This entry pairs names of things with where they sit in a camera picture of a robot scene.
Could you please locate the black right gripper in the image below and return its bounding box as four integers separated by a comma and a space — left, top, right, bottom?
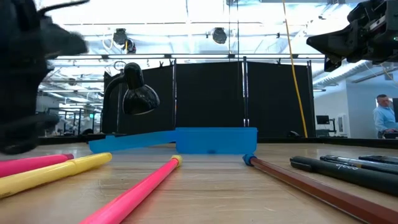
306, 0, 398, 73

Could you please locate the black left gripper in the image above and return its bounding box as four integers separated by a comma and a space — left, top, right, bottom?
0, 0, 90, 156

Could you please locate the yellow highlighter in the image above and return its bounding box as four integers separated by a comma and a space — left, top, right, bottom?
0, 152, 113, 200

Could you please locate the slim black pen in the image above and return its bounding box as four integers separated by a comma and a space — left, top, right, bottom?
358, 154, 398, 166

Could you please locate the black pen silver clip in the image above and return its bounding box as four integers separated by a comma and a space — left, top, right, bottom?
320, 154, 398, 176

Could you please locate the pink pencil yellow eraser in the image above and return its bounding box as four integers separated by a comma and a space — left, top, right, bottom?
79, 154, 183, 224

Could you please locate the blue plastic supply box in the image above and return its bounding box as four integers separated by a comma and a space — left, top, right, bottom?
89, 126, 259, 156

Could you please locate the black computer monitor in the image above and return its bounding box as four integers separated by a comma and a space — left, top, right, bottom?
315, 114, 337, 138

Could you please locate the person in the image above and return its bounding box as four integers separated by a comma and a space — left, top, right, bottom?
372, 94, 398, 140

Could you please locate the black ceiling spotlight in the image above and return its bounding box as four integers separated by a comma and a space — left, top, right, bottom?
112, 27, 128, 46
211, 27, 228, 45

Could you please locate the black desk lamp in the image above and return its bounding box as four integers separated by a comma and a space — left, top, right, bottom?
82, 62, 161, 138

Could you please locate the black pen white script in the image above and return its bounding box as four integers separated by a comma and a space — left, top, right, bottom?
289, 156, 398, 197

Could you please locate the brown pencil blue eraser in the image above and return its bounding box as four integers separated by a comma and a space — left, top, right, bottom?
242, 153, 398, 224

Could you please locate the yellow hanging cable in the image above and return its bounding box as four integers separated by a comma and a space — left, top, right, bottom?
281, 0, 308, 139

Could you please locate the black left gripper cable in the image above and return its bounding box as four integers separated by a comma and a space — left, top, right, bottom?
36, 0, 91, 17

